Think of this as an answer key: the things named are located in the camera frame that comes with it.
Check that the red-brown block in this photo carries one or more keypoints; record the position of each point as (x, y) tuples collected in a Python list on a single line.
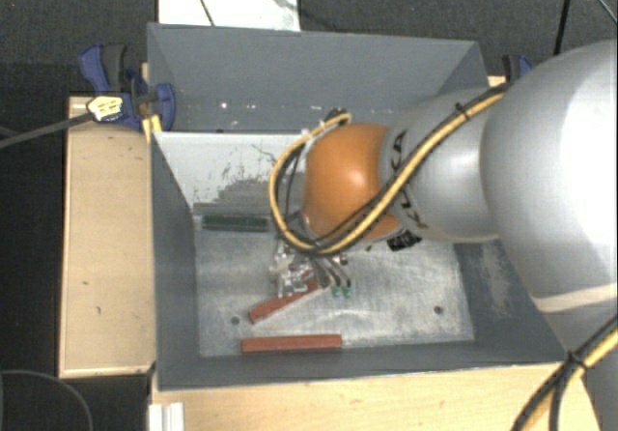
[(289, 343), (270, 308)]

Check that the dark green flat block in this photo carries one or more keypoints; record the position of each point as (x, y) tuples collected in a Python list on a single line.
[(235, 222)]

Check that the pale wood flat board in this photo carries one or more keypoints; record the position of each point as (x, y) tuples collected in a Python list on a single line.
[(106, 250)]

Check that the grey metal bin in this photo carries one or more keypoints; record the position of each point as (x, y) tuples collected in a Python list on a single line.
[(232, 71)]

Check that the black cylinder on white bracket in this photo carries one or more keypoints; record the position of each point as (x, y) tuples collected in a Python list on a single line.
[(403, 240)]

